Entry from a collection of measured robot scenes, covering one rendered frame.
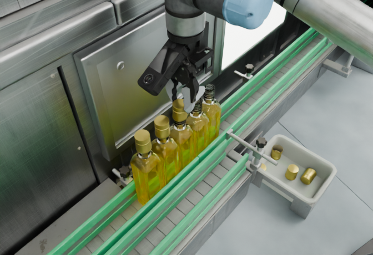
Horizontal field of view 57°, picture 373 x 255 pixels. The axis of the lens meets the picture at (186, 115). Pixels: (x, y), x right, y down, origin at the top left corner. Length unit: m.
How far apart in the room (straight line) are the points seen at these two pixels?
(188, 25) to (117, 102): 0.30
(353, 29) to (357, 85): 1.03
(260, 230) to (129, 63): 0.63
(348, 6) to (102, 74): 0.49
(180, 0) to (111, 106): 0.34
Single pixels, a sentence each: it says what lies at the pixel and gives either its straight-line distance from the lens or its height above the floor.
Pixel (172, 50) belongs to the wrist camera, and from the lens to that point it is 0.68.
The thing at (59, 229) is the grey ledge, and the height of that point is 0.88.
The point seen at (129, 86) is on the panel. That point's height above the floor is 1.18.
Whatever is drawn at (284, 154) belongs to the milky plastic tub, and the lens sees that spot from 1.25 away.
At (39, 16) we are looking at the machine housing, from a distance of 0.67.
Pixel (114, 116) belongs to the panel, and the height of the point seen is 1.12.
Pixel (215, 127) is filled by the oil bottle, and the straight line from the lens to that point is 0.97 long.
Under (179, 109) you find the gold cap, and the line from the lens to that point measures 0.79.
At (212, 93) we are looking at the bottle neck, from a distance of 0.89.
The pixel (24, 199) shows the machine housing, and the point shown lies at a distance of 0.91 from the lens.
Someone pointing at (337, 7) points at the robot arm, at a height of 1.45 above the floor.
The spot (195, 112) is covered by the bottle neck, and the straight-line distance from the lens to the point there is 0.86.
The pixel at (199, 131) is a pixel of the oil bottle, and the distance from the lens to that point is 0.89.
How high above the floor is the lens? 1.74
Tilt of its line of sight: 47 degrees down
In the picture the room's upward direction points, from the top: straight up
